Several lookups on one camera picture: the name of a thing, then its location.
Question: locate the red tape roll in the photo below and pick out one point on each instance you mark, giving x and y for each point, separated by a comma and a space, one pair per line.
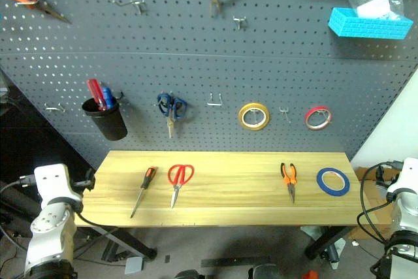
310, 117

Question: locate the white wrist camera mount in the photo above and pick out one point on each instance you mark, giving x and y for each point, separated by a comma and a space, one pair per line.
408, 176
52, 181

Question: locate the black plastic cup holder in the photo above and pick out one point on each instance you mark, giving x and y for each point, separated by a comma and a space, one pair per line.
107, 122

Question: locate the blue brick pattern basket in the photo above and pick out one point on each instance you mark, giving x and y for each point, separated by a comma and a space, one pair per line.
367, 25

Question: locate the black metal table leg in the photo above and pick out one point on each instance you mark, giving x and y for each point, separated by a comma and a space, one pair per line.
130, 239
326, 241

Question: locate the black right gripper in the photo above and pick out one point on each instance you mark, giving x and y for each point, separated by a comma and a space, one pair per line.
380, 172

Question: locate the blue tape roll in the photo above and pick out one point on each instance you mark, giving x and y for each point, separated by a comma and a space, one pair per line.
321, 186

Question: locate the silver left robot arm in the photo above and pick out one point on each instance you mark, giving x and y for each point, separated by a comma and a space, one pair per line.
49, 226

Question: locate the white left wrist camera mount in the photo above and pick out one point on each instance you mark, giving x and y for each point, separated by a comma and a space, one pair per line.
52, 181

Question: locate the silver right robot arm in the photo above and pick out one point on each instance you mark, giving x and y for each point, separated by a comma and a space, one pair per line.
403, 213

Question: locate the silver metal pegboard hook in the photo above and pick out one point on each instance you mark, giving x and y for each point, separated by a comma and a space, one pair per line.
130, 4
215, 102
284, 112
240, 21
54, 108

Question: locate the yellow tape roll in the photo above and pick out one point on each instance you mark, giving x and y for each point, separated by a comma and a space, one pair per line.
242, 120

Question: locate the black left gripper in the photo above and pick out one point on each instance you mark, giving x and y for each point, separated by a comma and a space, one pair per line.
89, 181

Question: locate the small grey box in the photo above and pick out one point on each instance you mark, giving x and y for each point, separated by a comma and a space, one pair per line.
134, 265

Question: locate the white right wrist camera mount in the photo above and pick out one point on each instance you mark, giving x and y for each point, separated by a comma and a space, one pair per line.
408, 176

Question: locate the grey metal pegboard wall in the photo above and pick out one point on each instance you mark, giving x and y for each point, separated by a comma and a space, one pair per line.
202, 63

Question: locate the small orange object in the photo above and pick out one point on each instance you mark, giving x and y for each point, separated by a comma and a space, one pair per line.
310, 274

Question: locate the orange black needle nose pliers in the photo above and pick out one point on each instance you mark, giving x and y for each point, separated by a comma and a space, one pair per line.
289, 177

